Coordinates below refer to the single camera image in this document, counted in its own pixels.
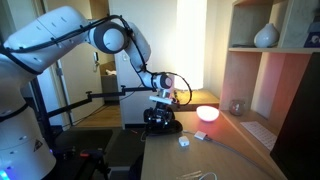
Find white ceramic vase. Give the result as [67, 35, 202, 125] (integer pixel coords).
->
[253, 22, 280, 49]

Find white keyboard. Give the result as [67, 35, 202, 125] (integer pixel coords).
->
[239, 120, 278, 151]

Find white charger cube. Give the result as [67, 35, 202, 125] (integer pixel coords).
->
[177, 135, 190, 147]

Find glowing bowl lamp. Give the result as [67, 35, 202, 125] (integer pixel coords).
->
[195, 105, 220, 123]

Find red bead string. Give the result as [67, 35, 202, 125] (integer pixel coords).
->
[173, 94, 181, 110]

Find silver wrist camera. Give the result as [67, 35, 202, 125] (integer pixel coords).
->
[148, 94, 175, 105]

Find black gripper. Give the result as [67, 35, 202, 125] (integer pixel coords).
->
[148, 102, 174, 129]

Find tall white floor lamp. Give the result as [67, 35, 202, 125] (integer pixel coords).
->
[173, 0, 208, 92]

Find grey hallway cabinet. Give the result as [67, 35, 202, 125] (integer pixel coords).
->
[99, 61, 120, 103]

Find black monitor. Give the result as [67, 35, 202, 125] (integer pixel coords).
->
[269, 51, 320, 180]

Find white adapter dongle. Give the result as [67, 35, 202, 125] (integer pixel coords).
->
[182, 129, 208, 141]

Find round glass jar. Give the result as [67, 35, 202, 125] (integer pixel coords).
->
[229, 99, 246, 117]

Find orange handle clamp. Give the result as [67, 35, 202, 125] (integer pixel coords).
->
[79, 149, 111, 178]

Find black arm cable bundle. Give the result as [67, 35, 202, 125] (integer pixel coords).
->
[0, 14, 194, 107]

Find dark flat shelf dish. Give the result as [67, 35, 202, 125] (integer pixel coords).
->
[231, 43, 256, 49]

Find black stand pole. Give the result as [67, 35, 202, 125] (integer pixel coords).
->
[29, 78, 56, 148]

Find wooden shelf unit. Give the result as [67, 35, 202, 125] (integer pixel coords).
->
[218, 0, 320, 180]

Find thick grey cable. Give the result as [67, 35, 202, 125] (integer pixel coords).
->
[204, 135, 273, 176]

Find black zipper case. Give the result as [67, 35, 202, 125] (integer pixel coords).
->
[143, 107, 184, 137]

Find blue printed box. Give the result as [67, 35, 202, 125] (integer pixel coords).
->
[303, 21, 320, 49]

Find thin white cable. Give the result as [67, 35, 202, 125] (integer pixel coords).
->
[196, 171, 218, 180]

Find wall intercom handset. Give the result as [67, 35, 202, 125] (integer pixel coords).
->
[92, 52, 100, 73]

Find white cable loop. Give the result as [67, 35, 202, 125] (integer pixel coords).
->
[139, 130, 148, 144]

